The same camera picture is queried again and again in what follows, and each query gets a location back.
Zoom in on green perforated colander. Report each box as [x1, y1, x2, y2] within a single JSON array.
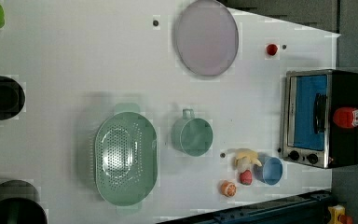
[[94, 103, 158, 216]]

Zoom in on silver black toaster oven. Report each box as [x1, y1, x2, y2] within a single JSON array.
[[281, 69, 358, 169]]

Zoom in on red toy strawberry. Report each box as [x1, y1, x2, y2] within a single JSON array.
[[240, 170, 253, 186]]

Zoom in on black square-in-round base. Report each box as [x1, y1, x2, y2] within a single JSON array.
[[0, 76, 25, 120]]

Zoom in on green mug with handle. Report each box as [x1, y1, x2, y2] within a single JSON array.
[[171, 108, 213, 157]]

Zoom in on yellow red emergency button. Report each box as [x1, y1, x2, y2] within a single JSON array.
[[328, 205, 353, 224]]

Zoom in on round lilac plate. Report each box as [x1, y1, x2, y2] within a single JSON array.
[[174, 0, 239, 76]]

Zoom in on small blue cup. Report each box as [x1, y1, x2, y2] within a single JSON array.
[[254, 154, 282, 186]]

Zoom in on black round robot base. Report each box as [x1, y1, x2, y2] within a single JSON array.
[[0, 180, 48, 224]]

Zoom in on orange toy half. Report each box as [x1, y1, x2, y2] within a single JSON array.
[[220, 180, 237, 197]]

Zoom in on blue metal frame rail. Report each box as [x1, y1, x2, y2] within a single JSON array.
[[159, 190, 337, 224]]

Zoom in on peeled toy banana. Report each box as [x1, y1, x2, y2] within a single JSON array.
[[227, 148, 262, 173]]

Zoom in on red ketchup bottle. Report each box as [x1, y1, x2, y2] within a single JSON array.
[[333, 107, 358, 129]]

